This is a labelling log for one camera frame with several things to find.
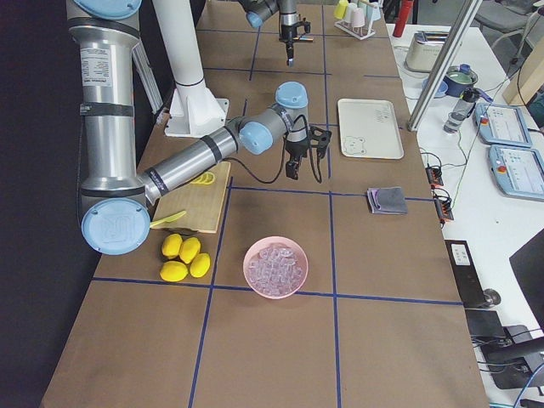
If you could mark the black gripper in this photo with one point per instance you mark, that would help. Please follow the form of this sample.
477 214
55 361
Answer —
296 149
288 34

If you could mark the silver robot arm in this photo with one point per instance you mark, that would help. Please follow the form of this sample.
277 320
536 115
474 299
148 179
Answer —
115 197
258 12

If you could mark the yellow-green cup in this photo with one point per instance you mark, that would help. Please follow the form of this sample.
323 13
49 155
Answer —
340 9

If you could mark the white cup drying rack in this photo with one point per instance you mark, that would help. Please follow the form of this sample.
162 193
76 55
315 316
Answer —
360 33

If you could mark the pink cup on rack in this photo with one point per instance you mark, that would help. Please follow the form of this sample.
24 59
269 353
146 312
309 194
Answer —
355 16

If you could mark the blue cup on rack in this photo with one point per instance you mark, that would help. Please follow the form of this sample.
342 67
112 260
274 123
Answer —
372 9

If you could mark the pink bowl of ice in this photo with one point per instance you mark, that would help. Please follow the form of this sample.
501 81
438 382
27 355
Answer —
275 267

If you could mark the purple cloth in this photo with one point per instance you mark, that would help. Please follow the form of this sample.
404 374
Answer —
372 194

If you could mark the cream bear serving tray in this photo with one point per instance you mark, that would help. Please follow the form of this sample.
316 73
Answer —
368 129

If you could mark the lemon slices stack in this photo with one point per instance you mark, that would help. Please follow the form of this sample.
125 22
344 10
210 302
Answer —
205 179

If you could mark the bamboo cutting board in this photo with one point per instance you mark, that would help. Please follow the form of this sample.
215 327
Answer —
203 204

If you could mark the red bottle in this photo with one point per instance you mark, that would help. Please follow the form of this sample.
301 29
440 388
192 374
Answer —
405 8

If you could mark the yellow-green plastic knife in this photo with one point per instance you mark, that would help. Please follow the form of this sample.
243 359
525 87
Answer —
167 220

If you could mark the yellow lemon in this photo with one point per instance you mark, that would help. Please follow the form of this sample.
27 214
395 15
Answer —
173 271
189 249
171 246
200 265

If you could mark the cream toaster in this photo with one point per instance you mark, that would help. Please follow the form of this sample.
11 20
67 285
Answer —
424 50

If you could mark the black power strip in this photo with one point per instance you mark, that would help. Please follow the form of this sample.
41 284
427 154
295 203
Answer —
443 205
434 175

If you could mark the dark blue lidded pot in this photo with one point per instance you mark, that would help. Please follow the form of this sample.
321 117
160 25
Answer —
458 78

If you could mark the clear water bottle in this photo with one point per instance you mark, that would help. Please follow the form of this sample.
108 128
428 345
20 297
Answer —
462 110

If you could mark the white label card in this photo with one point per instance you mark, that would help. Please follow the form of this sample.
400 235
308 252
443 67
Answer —
460 255

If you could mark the upper teach pendant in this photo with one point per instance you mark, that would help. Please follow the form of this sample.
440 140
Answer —
501 125

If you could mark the teach pendant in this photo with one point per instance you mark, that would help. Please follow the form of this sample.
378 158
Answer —
501 125
518 172

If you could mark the grey office chair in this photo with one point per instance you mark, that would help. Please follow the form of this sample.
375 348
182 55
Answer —
510 18

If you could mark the lower teach pendant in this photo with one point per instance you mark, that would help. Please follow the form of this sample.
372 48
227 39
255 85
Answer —
518 172

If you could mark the black monitor corner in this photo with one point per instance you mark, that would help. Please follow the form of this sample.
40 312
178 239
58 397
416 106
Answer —
527 264

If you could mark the black monitor stand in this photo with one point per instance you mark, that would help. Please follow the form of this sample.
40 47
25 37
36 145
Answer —
512 354

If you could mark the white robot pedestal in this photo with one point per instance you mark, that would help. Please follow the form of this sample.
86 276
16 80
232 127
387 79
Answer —
194 111

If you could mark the aluminium frame post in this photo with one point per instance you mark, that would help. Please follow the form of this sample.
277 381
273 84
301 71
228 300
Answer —
452 43

